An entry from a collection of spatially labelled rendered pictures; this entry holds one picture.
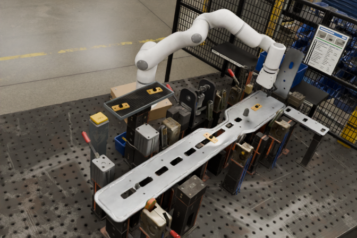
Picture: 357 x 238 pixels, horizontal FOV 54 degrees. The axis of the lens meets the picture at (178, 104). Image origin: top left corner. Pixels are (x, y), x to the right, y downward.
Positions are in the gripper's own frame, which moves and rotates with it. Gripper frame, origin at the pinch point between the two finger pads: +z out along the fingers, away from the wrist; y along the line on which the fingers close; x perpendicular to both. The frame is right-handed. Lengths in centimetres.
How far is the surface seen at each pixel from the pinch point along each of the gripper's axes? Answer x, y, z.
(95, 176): -109, -17, 14
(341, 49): 55, 19, -23
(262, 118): -6.3, 8.6, 12.1
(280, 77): 26.6, -1.8, 0.4
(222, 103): -18.4, -13.7, 9.9
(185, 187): -85, 16, 9
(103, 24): 121, -316, 112
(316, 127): 15.0, 34.7, 12.1
